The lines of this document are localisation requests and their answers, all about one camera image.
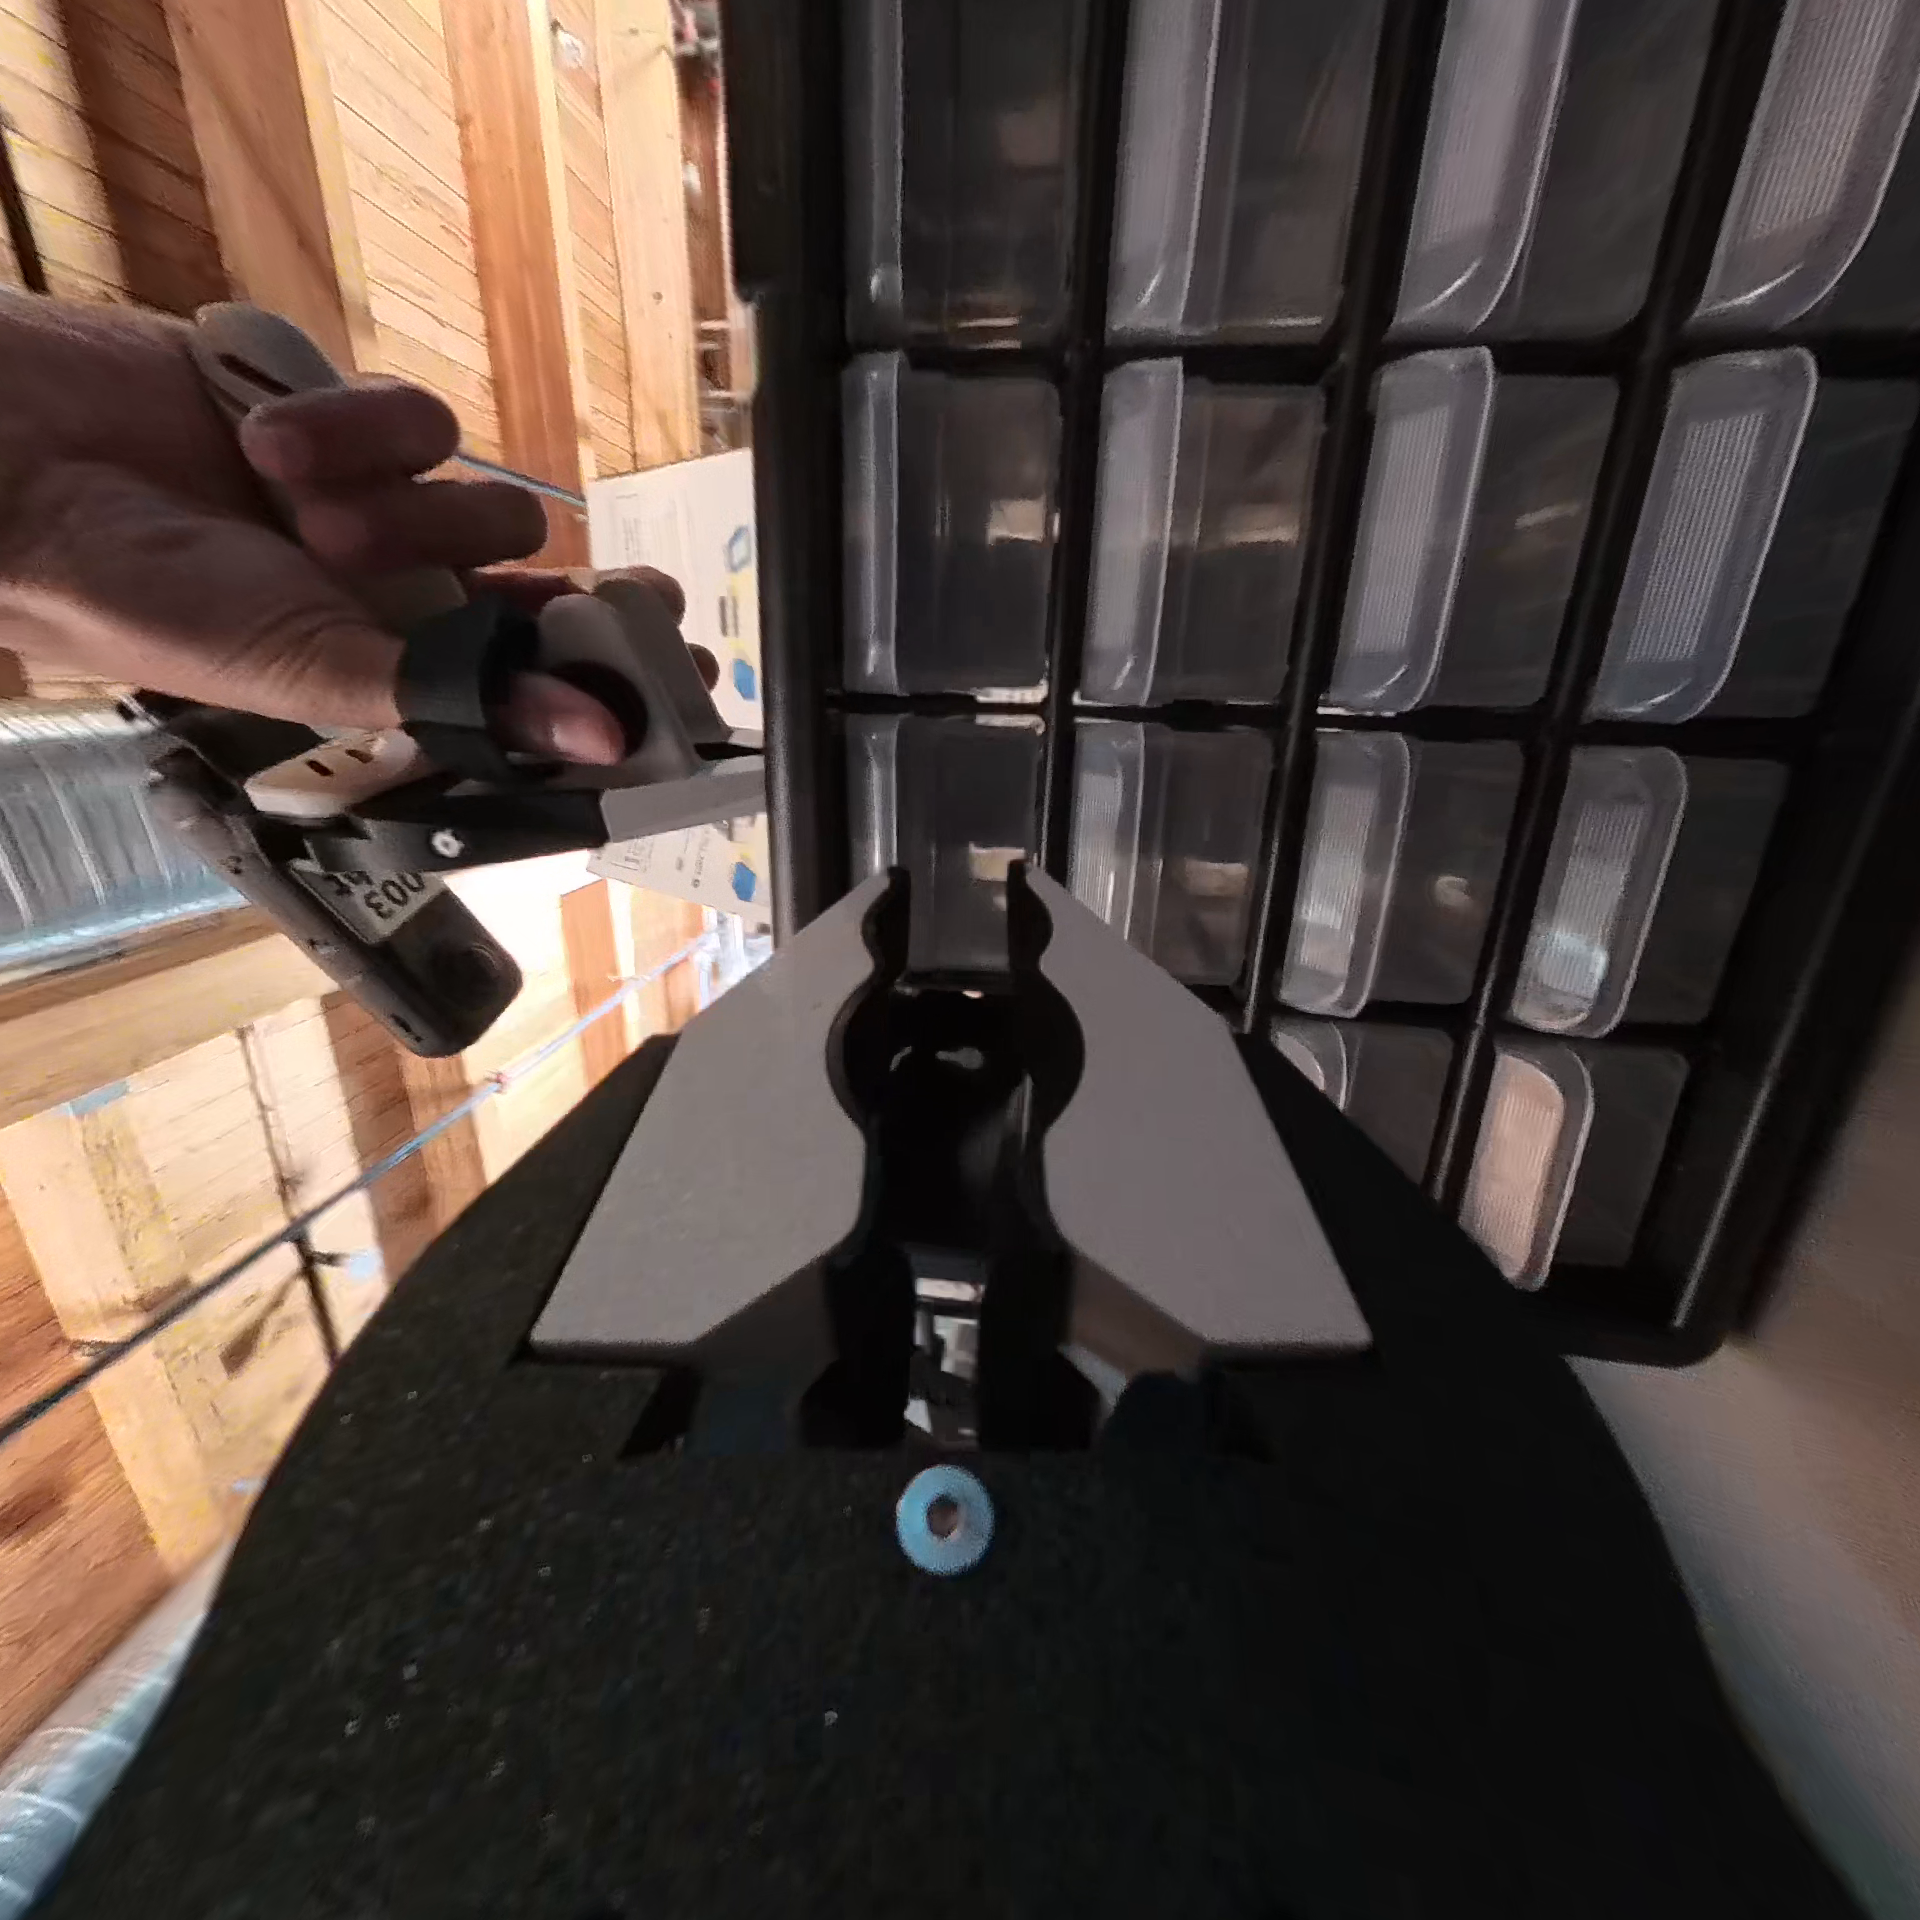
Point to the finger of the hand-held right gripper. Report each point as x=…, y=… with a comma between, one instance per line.
x=675, y=804

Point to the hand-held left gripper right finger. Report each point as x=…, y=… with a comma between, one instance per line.
x=1184, y=1185

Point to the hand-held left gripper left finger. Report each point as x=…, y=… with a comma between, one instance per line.
x=733, y=1185

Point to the black drawer cabinet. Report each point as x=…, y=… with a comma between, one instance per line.
x=780, y=452

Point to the group of clear cabinet drawers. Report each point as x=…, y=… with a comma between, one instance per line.
x=1201, y=524

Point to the person's right hand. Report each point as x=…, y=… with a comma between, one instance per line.
x=149, y=524

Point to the white instruction poster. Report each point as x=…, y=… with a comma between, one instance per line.
x=660, y=510

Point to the silver ribbed duct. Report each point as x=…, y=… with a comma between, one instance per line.
x=75, y=839

